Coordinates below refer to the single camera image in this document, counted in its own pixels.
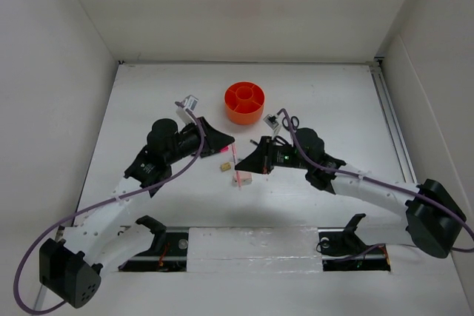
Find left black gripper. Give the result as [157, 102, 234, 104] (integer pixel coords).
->
[165, 117, 234, 165]

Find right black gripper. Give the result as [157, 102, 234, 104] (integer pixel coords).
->
[236, 135, 311, 174]

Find red clear pen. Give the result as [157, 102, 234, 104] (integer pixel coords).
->
[230, 144, 244, 190]

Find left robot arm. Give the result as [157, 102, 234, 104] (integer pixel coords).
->
[39, 117, 235, 309]

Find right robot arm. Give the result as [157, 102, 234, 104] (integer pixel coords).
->
[236, 128, 467, 260]

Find pink capped black highlighter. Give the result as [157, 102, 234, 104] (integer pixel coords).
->
[199, 147, 229, 158]

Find pink white eraser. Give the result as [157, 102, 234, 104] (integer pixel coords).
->
[233, 171, 253, 186]

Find small tan eraser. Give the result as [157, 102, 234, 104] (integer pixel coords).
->
[220, 162, 232, 172]

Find orange round divided container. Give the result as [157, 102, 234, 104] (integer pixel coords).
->
[224, 81, 265, 126]

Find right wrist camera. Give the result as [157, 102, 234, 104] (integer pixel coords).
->
[264, 114, 281, 138]

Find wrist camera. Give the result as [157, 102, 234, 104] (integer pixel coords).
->
[176, 95, 198, 125]
[264, 114, 281, 138]

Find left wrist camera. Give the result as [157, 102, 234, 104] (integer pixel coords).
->
[176, 95, 198, 125]

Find black handled scissors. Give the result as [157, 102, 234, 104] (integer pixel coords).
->
[281, 115, 300, 131]

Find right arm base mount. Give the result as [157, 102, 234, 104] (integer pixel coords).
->
[316, 214, 391, 272]

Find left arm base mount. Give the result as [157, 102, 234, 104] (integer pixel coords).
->
[118, 215, 190, 272]

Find aluminium rail right side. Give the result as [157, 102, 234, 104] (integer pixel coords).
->
[367, 58, 417, 183]

